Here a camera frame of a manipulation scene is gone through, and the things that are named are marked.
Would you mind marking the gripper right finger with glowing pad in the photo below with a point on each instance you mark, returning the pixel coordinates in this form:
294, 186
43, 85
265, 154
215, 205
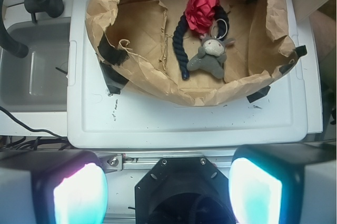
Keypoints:
284, 183

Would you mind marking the white plastic bin lid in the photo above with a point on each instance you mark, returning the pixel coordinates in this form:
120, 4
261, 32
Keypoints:
97, 119

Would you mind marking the red crumpled paper ball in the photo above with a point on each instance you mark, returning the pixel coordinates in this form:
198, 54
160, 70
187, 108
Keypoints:
199, 14

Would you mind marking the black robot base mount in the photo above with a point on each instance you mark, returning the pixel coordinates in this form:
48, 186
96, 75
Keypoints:
183, 190

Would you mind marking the black tape strip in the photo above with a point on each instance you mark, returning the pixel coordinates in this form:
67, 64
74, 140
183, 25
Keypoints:
115, 82
111, 54
258, 94

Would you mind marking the brown paper bag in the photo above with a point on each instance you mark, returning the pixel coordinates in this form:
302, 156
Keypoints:
160, 43

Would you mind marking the gray sink basin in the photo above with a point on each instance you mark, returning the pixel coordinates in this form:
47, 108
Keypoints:
38, 82

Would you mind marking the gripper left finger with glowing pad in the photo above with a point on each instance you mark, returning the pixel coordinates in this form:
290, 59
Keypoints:
52, 186

